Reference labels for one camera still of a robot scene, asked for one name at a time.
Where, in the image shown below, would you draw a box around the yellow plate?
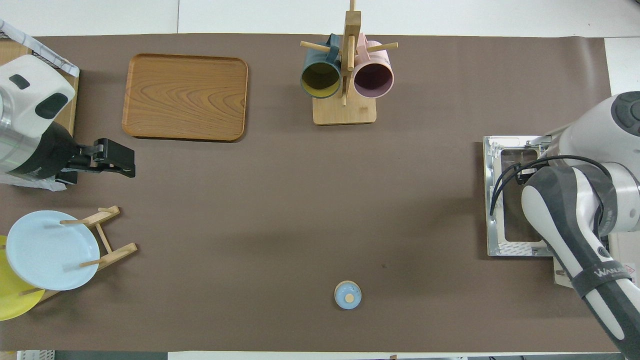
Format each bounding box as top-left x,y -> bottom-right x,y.
0,235 -> 46,322

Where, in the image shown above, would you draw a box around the brown wooden tray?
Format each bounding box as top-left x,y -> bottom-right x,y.
122,53 -> 249,142

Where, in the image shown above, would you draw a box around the wooden plate rack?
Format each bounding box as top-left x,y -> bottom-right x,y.
20,205 -> 138,303

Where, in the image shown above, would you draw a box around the pink mug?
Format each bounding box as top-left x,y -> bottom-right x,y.
353,33 -> 395,99

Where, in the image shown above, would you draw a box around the brown table mat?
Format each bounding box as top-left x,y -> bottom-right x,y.
0,33 -> 636,353

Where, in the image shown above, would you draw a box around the light blue plate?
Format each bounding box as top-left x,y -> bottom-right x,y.
5,210 -> 101,291

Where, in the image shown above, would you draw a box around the white checkered cloth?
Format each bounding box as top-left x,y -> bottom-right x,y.
0,19 -> 80,78

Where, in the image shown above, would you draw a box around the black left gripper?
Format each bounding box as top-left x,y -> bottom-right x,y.
100,138 -> 136,179

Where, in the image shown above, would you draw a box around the beige toaster oven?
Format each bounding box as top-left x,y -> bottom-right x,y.
483,131 -> 640,292

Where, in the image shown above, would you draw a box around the dark blue mug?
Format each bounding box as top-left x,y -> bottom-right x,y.
300,34 -> 343,100

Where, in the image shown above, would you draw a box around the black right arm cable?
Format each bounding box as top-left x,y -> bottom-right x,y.
490,155 -> 615,217

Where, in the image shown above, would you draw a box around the small blue call bell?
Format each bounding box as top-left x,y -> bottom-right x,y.
334,280 -> 362,310

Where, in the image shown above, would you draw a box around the wooden mug tree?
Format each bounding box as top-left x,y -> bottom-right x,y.
300,0 -> 399,126

